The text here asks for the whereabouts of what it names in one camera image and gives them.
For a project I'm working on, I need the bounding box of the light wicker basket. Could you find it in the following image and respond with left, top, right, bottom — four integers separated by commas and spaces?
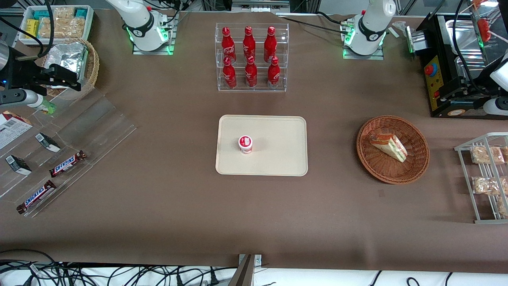
42, 38, 100, 98

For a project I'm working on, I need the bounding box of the black food warmer machine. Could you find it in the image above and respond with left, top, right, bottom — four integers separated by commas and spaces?
405, 12, 508, 119

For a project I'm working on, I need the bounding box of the red sausage on stick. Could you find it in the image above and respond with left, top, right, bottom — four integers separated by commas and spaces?
477, 18, 492, 43

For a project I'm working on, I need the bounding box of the clear acrylic bottle rack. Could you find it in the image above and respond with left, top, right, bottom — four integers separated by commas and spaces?
215, 23, 289, 93

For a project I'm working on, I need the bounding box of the silver foil bag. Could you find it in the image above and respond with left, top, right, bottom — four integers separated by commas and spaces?
46, 42, 89, 86

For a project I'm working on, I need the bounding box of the brown wicker basket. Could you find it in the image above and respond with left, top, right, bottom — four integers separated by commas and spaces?
356, 115, 430, 185

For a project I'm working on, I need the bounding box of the triangle sandwich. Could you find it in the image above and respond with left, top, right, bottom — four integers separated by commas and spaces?
368, 133, 408, 162

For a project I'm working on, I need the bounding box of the red cola bottle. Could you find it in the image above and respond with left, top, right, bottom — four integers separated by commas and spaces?
243, 26, 256, 60
267, 56, 281, 89
244, 56, 258, 88
222, 56, 237, 89
221, 27, 237, 64
264, 26, 277, 63

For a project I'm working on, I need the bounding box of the white plastic snack bin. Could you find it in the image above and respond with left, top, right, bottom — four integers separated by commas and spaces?
18, 5, 94, 46

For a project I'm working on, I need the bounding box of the clear acrylic display stand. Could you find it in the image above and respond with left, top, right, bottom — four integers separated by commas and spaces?
0, 87, 137, 218

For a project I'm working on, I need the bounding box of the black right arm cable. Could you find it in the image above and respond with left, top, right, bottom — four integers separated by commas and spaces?
0, 0, 55, 60

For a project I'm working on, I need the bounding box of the Snickers chocolate bar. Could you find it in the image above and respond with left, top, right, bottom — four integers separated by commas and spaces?
16, 180, 57, 215
49, 150, 87, 178

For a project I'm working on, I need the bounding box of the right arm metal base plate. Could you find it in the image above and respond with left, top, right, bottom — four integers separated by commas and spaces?
132, 12, 176, 55

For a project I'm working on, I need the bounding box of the clear plastic wrap scrap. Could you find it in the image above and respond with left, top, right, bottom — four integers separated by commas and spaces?
391, 21, 409, 38

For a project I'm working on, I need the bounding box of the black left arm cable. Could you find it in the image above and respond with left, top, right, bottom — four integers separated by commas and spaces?
452, 0, 491, 96

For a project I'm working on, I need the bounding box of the red white cardboard box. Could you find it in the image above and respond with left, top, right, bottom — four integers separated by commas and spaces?
0, 110, 33, 150

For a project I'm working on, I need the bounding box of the beige plastic serving tray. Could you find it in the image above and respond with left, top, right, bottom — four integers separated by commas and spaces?
216, 115, 308, 176

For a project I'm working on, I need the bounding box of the small black white box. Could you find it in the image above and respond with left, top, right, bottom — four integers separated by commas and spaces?
5, 155, 32, 176
35, 133, 61, 153

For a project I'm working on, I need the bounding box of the clear bag granola snack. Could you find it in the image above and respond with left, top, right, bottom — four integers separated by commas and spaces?
54, 7, 76, 24
56, 18, 86, 39
39, 18, 56, 39

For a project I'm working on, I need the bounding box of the black cable on table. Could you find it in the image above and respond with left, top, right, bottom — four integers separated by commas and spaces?
278, 11, 354, 34

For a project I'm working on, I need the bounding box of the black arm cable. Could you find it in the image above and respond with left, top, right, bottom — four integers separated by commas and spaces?
452, 0, 491, 96
0, 0, 55, 60

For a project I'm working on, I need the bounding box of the aluminium bracket with post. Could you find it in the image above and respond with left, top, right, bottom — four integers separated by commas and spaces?
228, 254, 262, 286

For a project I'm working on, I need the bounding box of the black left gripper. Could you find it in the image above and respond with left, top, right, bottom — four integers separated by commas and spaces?
456, 66, 501, 98

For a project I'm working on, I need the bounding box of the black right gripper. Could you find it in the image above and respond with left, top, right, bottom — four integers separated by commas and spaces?
0, 59, 82, 96

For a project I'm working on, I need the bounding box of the black floor cable loop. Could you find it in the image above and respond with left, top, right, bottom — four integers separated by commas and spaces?
0, 249, 64, 286

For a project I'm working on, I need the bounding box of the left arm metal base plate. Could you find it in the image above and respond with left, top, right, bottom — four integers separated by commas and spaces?
342, 20, 385, 60

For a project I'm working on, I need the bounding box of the grey metal wire rack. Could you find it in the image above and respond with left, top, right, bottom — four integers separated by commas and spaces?
454, 132, 508, 224

